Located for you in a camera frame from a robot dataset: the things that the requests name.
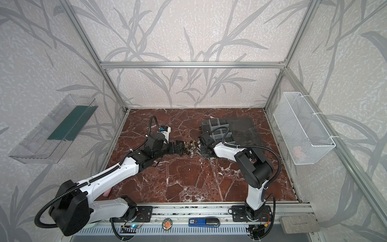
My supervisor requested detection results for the pink object in basket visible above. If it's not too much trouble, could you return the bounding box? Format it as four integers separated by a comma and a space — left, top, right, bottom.
292, 146, 306, 160

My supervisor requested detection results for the clear plastic wall bin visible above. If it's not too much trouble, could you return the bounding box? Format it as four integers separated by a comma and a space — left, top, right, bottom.
9, 94, 98, 164

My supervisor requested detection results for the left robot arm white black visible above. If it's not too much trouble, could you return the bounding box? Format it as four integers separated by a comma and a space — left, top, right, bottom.
34, 131, 185, 236

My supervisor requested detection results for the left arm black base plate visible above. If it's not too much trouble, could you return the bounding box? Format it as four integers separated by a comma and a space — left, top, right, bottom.
122, 206, 153, 223

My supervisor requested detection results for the white wire mesh basket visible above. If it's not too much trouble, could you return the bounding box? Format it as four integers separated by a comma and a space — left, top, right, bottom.
274, 92, 336, 165

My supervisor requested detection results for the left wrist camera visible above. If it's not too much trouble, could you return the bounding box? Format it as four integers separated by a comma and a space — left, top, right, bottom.
159, 126, 171, 143

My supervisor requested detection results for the blue black usb device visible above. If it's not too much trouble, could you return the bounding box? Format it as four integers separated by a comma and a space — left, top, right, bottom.
188, 217, 220, 227

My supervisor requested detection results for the grey compartment organizer box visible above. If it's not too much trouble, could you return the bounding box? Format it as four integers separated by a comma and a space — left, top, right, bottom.
201, 118, 243, 144

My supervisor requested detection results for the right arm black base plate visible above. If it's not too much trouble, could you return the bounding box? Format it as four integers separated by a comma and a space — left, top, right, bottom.
228, 205, 272, 222

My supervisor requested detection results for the round orange button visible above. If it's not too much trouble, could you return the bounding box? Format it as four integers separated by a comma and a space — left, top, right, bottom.
162, 218, 173, 231

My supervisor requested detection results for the grey rectangular pad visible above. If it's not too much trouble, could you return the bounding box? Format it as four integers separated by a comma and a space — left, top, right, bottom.
280, 215, 320, 234

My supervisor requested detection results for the pile of screws and nuts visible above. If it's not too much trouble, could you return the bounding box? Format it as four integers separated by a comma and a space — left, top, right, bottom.
182, 140, 201, 158

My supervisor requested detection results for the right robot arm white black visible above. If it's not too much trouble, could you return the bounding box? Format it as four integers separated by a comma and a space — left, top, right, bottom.
199, 132, 282, 221

